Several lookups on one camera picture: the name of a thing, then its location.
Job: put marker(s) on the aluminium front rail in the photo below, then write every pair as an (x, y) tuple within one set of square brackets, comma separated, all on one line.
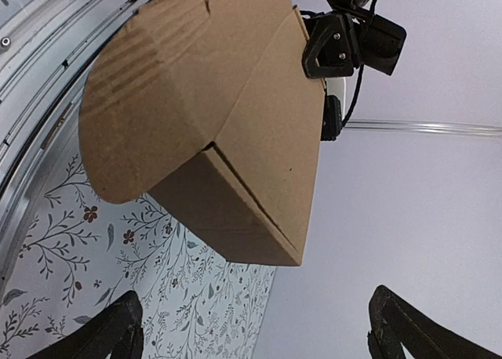
[(46, 47)]

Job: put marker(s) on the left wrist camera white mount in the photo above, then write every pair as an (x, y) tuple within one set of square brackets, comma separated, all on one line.
[(334, 108)]

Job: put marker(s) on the floral patterned table mat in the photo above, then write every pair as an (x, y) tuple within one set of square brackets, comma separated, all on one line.
[(80, 254)]

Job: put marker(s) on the left aluminium frame post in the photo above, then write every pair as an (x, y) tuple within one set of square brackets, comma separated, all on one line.
[(437, 128)]

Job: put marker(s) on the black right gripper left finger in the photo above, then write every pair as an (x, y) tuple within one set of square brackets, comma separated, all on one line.
[(116, 332)]

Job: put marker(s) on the brown cardboard box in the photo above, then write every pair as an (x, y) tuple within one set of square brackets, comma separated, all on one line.
[(204, 106)]

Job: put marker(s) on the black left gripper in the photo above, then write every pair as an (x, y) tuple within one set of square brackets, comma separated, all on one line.
[(332, 49)]

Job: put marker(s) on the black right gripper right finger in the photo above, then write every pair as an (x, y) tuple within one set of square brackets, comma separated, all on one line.
[(398, 327)]

